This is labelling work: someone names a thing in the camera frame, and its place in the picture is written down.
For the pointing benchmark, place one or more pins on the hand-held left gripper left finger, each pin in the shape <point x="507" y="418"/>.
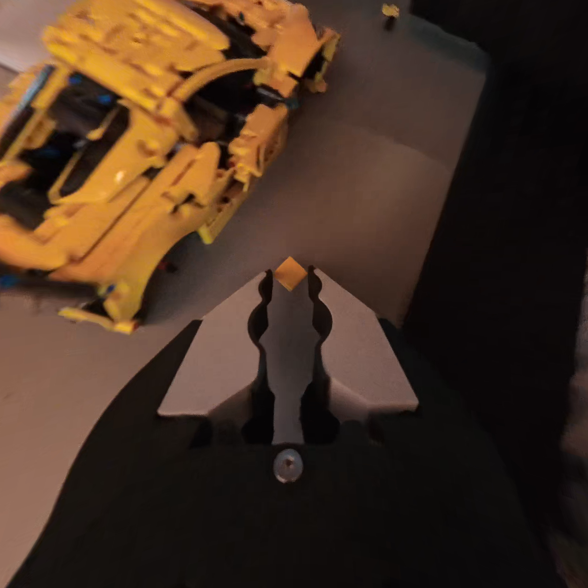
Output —
<point x="211" y="367"/>

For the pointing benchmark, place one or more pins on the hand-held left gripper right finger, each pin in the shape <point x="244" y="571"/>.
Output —
<point x="367" y="367"/>

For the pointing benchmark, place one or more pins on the yellow square brick tile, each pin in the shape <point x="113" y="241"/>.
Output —
<point x="290" y="273"/>

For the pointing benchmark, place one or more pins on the yellow toy brick car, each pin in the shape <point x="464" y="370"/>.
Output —
<point x="138" y="151"/>

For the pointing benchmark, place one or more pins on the grey desk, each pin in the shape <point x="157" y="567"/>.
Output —
<point x="367" y="183"/>

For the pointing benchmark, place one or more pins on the scattered small brick pieces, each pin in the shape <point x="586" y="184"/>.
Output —
<point x="390" y="10"/>

